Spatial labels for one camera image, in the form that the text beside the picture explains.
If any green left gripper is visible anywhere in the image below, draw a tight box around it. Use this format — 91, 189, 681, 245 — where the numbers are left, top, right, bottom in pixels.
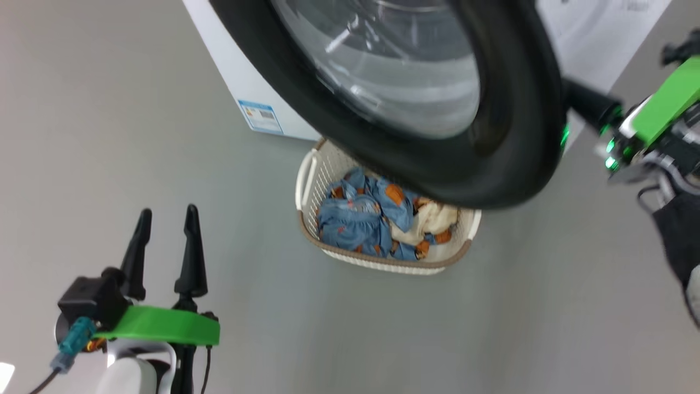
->
90, 204, 221, 351

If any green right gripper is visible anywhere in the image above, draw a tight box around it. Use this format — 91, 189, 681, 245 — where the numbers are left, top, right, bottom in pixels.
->
562, 55, 700, 182

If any black glass washing machine door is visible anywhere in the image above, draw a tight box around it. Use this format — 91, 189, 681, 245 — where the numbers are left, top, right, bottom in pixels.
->
209, 0, 564, 211

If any blue patterned garment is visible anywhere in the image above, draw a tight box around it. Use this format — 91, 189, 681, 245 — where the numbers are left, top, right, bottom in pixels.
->
316, 167, 453, 261

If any cream cloth garment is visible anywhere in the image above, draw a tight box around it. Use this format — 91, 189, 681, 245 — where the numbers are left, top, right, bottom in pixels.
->
391, 199, 460, 247

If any cream perforated laundry basket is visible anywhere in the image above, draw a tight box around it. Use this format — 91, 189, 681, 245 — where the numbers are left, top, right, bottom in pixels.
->
295, 138, 482, 275

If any white front-load washing machine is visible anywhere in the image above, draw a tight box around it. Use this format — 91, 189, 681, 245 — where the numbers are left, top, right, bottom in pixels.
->
183, 0, 672, 155

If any blue energy label sticker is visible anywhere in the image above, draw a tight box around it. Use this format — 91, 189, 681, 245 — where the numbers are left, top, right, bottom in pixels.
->
238, 99, 284, 135

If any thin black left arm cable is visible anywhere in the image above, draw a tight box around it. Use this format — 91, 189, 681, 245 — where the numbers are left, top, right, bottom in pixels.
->
200, 345, 213, 394

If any left cable with teal connector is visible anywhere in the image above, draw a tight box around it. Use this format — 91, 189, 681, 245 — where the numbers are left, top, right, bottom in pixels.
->
30, 316, 98, 394

